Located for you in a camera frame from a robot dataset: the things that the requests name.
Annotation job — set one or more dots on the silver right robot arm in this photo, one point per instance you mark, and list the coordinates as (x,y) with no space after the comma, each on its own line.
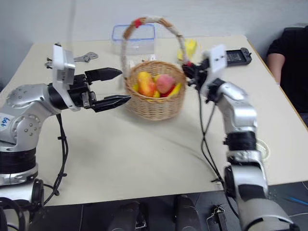
(240,115)

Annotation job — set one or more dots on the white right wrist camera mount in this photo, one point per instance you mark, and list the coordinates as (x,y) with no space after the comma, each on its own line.
(216,61)

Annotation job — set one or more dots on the red chili pepper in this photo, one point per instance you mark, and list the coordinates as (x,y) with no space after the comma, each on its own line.
(168,92)

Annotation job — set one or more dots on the pink peach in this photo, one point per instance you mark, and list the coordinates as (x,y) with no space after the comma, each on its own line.
(164,83)

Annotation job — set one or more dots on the black handheld device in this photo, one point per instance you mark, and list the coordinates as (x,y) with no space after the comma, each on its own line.
(238,57)

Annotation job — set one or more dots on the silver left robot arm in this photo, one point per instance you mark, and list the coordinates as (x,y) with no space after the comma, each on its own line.
(26,113)

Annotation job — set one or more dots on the clear round plastic lid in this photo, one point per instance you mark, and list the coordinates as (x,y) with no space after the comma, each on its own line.
(263,149)

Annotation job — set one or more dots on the small yellow fruit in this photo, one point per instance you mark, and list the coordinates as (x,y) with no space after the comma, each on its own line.
(157,94)

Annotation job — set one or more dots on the person in black shirt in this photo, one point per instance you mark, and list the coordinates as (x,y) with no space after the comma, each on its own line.
(294,69)

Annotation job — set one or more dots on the person's bare forearm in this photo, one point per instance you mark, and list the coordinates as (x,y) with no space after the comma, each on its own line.
(275,67)

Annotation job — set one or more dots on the yellow plastic packet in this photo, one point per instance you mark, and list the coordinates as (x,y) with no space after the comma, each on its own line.
(191,47)

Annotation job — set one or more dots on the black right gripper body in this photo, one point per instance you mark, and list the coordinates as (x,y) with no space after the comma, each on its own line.
(200,72)

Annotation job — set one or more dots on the clear blue-rimmed plastic container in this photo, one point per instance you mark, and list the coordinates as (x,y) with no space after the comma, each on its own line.
(140,39)

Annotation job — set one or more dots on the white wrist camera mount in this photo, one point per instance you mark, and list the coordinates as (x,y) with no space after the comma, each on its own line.
(63,65)
(216,61)

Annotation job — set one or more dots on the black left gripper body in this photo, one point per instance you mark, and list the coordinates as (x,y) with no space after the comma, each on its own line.
(79,92)

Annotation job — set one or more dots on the yellow red mango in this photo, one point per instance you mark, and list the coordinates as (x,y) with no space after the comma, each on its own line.
(146,84)

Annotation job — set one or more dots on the yellow banana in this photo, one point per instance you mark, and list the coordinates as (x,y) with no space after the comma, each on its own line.
(176,89)

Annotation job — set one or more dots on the dark rounded shape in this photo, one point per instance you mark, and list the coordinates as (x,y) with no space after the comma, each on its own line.
(126,216)

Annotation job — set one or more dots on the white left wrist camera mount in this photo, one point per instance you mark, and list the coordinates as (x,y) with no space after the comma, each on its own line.
(63,65)

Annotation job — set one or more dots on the silver adjustable wrench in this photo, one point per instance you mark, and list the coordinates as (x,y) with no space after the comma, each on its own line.
(85,57)

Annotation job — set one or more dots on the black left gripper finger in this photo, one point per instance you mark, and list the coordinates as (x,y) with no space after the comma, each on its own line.
(110,102)
(103,74)

